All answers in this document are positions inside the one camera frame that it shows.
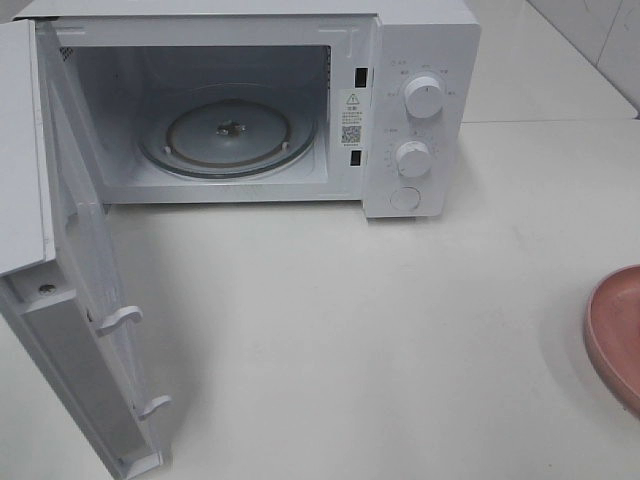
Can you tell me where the glass microwave turntable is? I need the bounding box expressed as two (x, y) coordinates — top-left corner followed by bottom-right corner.
(138, 83), (317, 179)

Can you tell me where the white upper power knob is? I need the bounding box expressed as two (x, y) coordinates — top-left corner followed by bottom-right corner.
(402, 72), (445, 119)

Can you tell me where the white timer knob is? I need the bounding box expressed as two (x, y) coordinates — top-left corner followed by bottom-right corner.
(395, 141), (434, 178)

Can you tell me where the white round door button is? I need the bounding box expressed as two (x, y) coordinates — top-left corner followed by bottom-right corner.
(390, 187), (421, 211)

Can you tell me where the pink round plate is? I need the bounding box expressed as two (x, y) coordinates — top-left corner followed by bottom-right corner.
(583, 265), (639, 416)

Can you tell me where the white microwave oven body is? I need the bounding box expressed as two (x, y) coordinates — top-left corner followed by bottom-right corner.
(5, 1), (481, 218)

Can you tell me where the white warning label sticker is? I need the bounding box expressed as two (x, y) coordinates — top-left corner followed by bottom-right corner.
(338, 88), (370, 147)

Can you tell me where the white microwave door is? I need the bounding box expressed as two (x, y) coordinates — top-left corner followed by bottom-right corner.
(1, 19), (170, 479)

